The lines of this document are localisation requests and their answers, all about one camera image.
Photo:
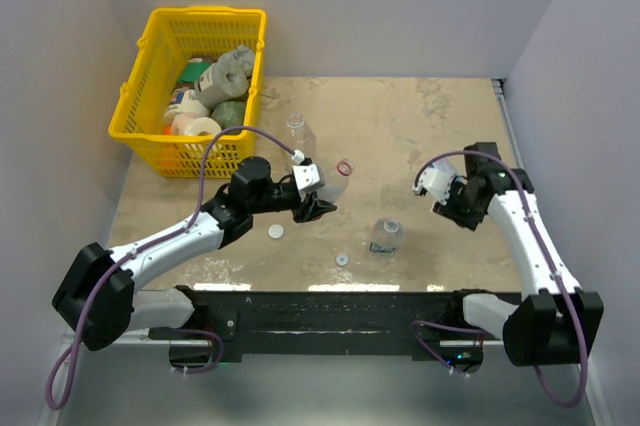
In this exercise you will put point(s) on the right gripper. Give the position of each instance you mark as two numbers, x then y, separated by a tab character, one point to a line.
448	210

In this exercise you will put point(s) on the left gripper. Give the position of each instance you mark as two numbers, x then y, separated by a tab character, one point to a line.
312	209

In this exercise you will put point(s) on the clear bottle with red ring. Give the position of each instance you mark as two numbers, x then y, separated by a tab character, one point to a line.
336	180

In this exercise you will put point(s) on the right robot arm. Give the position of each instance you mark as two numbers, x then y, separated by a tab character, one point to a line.
556	320

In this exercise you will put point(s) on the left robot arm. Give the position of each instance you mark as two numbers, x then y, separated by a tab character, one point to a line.
96	296

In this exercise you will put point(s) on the clear white bottle cap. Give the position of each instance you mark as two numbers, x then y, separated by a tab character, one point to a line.
342	260

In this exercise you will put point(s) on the clear bottle lying near basket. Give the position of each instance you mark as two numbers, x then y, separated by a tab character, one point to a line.
300	135

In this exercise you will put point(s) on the standing clear labelled bottle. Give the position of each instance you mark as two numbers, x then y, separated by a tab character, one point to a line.
386	237

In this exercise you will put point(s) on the green round fruit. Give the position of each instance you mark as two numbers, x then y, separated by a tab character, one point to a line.
229	114

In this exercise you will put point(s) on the white tape roll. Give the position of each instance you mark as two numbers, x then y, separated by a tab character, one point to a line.
187	125

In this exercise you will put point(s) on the grey paper roll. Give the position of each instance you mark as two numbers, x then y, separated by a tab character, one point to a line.
227	78

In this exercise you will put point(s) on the cream labelled container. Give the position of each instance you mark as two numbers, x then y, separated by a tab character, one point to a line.
184	101

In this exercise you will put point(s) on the green box in basket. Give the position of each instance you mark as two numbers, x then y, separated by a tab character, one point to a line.
193	69

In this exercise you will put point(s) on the yellow plastic basket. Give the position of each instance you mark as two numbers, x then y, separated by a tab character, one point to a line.
170	38

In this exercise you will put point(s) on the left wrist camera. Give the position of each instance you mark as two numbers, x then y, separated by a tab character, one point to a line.
308	178

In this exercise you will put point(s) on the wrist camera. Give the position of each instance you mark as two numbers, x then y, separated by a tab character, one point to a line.
308	178
438	180

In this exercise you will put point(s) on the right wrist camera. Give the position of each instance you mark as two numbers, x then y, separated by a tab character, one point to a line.
438	180

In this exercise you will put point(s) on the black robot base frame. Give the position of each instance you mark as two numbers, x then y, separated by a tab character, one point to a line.
235	324

